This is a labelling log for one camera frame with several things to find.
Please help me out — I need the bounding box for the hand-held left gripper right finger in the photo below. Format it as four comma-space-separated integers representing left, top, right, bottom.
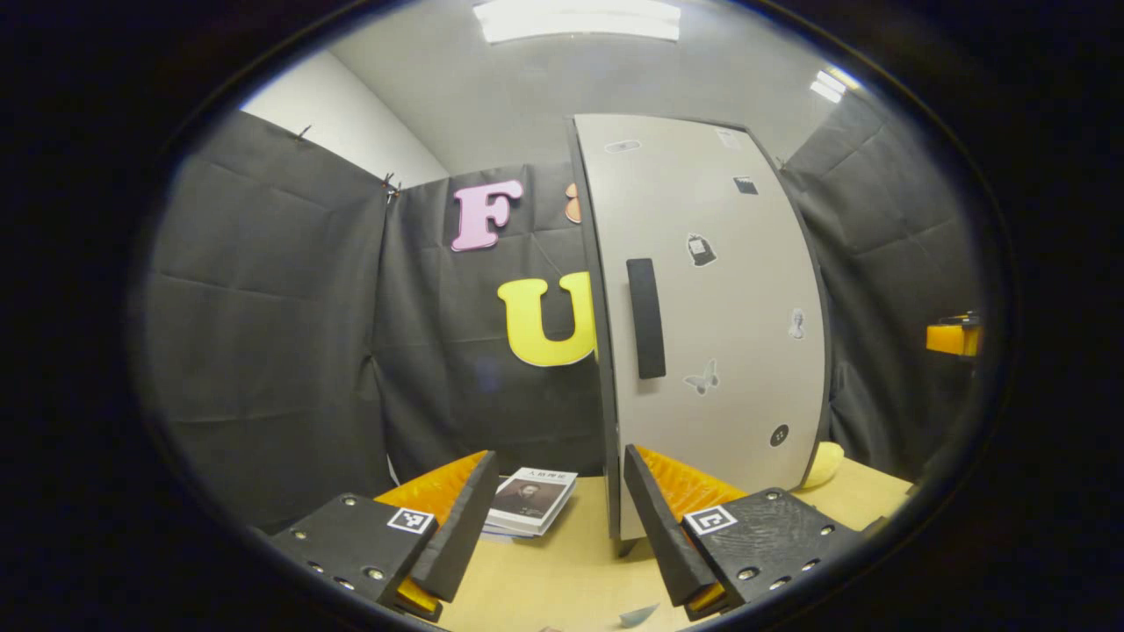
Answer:
622, 443, 866, 620

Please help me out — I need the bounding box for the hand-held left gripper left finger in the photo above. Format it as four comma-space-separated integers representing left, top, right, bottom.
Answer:
268, 450, 499, 622

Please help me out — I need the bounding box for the grey cabinet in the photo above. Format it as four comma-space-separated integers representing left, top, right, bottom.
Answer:
566, 112, 835, 558

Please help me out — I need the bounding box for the grey cabinet door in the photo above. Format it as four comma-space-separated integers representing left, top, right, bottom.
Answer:
573, 114, 831, 541

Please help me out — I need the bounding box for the black cabinet door handle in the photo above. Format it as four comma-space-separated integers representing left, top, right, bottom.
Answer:
625, 257, 668, 381

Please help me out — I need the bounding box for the portrait cover book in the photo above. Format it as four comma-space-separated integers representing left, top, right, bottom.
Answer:
487, 467, 579, 536

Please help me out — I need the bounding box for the yellow round sponge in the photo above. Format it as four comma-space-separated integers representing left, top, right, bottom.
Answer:
799, 441, 846, 491

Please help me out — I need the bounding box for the black backdrop cloth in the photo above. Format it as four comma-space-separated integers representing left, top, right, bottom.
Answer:
140, 110, 984, 532

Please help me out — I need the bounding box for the small ceiling light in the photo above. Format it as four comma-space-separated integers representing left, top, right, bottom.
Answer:
808, 68, 848, 104

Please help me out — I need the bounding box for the large ceiling light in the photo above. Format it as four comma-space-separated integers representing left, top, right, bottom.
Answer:
472, 0, 682, 45

